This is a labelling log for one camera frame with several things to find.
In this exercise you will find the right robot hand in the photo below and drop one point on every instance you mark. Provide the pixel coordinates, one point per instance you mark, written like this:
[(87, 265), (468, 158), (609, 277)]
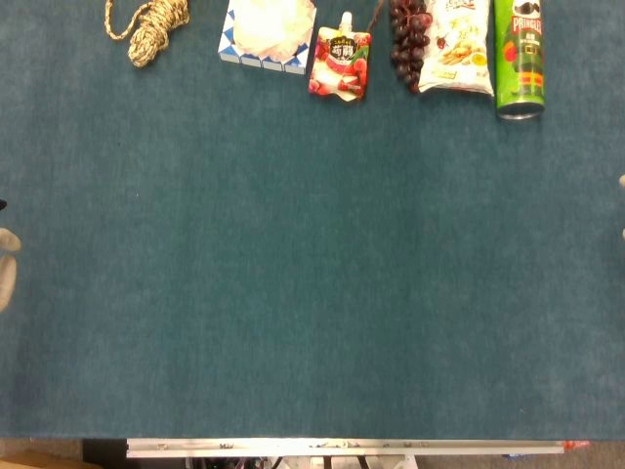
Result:
[(622, 182)]

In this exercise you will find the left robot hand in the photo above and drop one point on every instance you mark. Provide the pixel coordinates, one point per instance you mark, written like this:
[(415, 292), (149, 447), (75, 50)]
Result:
[(6, 273)]

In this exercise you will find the green Pringles can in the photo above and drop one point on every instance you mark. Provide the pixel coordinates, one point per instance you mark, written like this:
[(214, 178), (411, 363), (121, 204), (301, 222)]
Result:
[(520, 58)]

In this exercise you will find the cardboard box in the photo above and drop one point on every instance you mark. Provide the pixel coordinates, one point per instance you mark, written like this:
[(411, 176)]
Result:
[(34, 460)]

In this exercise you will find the white snack chip bag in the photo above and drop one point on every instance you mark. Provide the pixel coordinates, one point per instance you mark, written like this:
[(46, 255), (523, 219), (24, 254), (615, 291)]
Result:
[(459, 49)]

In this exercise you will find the dark purple grape bunch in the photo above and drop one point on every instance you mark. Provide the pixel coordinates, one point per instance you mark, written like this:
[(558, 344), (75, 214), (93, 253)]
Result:
[(409, 41)]

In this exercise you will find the red jelly drink pouch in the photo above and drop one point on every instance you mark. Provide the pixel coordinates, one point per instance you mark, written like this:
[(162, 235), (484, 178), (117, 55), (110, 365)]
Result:
[(340, 63)]

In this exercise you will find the blue white tissue box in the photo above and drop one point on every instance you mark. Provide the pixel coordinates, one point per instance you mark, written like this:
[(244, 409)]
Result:
[(267, 33)]

